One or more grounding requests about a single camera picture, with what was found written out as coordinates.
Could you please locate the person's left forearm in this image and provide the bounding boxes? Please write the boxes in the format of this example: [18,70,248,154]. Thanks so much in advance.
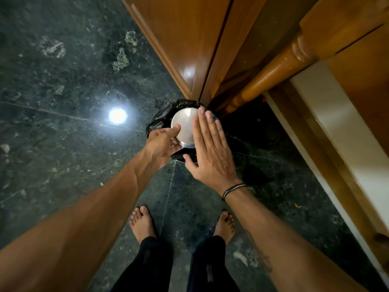
[0,150,162,292]

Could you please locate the person's right forearm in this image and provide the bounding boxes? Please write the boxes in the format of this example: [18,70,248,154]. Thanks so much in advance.
[222,184,370,292]

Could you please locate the round steel bin lid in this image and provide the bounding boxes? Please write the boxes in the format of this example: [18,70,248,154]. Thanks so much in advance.
[171,107,200,149]

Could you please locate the person's left foot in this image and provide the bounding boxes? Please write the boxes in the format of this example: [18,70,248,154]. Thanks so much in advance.
[129,205,157,244]

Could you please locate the person's foot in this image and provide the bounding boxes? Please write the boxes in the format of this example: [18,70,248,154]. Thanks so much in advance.
[129,205,157,244]
[213,210,236,246]

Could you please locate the black trash bag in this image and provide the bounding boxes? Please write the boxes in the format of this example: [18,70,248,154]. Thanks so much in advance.
[146,99,218,164]

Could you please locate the person's left hand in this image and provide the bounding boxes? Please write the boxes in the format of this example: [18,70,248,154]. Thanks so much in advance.
[143,124,183,169]

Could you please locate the wooden door frame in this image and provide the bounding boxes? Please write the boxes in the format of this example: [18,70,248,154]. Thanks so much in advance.
[199,0,269,107]

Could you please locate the white panel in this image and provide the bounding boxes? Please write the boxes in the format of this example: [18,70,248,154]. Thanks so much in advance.
[290,60,389,236]

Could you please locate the wooden furniture frame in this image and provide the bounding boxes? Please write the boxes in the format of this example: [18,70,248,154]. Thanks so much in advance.
[263,24,389,288]

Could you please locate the person's right foot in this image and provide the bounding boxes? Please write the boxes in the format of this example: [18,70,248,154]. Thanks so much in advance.
[213,210,236,246]

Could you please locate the black cord bracelet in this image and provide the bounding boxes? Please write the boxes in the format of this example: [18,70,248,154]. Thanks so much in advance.
[222,183,247,202]

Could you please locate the black trousers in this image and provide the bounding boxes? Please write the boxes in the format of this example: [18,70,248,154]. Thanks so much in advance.
[110,235,241,292]

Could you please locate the turned wooden post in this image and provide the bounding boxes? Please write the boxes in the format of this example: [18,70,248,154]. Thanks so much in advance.
[224,0,389,115]

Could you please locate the glossy wooden door panel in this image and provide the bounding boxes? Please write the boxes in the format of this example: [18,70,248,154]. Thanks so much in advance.
[121,0,235,101]

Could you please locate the person's right hand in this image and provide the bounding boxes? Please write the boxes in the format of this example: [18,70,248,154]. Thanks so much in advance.
[183,107,242,195]

